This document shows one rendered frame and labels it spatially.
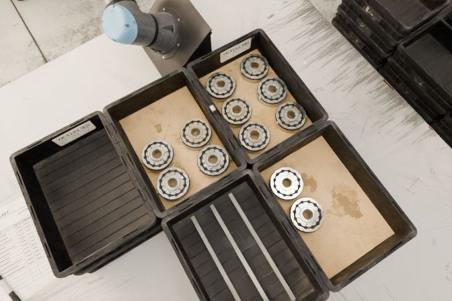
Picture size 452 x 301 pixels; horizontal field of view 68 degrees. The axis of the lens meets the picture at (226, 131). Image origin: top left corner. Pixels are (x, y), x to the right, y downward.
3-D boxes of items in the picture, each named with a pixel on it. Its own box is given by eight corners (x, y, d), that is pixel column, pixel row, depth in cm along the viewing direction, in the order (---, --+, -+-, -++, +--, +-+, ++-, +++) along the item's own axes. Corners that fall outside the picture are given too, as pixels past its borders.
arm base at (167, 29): (144, 37, 132) (124, 33, 124) (163, 4, 125) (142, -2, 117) (165, 62, 127) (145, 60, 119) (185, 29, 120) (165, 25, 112)
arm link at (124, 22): (141, 54, 120) (109, 50, 109) (127, 23, 123) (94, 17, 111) (161, 32, 113) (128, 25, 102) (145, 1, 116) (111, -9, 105)
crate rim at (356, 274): (249, 168, 100) (249, 166, 98) (329, 120, 105) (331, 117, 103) (330, 294, 88) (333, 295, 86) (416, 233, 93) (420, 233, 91)
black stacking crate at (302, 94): (189, 82, 121) (185, 66, 110) (257, 47, 126) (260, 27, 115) (247, 175, 109) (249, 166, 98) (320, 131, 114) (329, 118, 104)
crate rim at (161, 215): (103, 111, 107) (100, 107, 104) (185, 68, 112) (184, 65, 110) (159, 221, 95) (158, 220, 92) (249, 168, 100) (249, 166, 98)
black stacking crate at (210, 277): (166, 224, 104) (159, 221, 93) (247, 176, 109) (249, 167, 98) (233, 351, 92) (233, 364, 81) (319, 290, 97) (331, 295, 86)
